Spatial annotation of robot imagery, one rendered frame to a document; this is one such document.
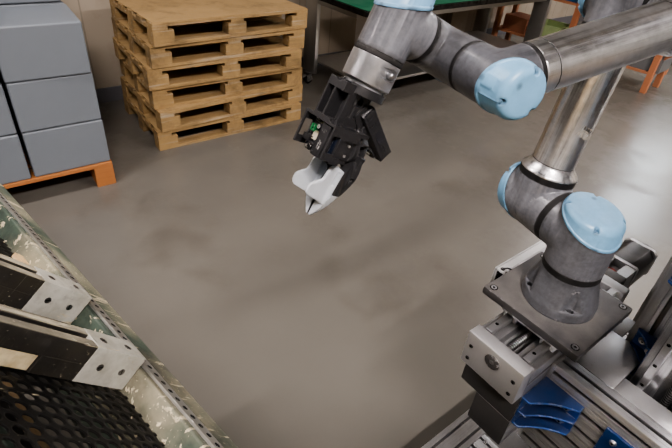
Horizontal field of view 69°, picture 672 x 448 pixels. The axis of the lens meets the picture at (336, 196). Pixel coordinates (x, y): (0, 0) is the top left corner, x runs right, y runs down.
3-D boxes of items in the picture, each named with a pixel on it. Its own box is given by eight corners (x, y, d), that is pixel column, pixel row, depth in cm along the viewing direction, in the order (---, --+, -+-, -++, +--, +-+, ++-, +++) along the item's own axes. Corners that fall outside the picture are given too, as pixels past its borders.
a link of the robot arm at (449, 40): (479, 105, 73) (430, 78, 66) (437, 78, 81) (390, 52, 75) (510, 57, 70) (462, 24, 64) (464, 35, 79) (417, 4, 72)
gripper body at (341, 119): (289, 142, 72) (324, 66, 69) (328, 153, 78) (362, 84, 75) (319, 165, 67) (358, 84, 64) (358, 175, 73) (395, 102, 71)
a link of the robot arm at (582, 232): (574, 289, 92) (602, 232, 84) (525, 245, 102) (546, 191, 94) (619, 274, 96) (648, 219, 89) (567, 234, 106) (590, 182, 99)
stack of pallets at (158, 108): (255, 84, 471) (253, -15, 422) (305, 118, 416) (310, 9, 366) (121, 108, 403) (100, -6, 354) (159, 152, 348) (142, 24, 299)
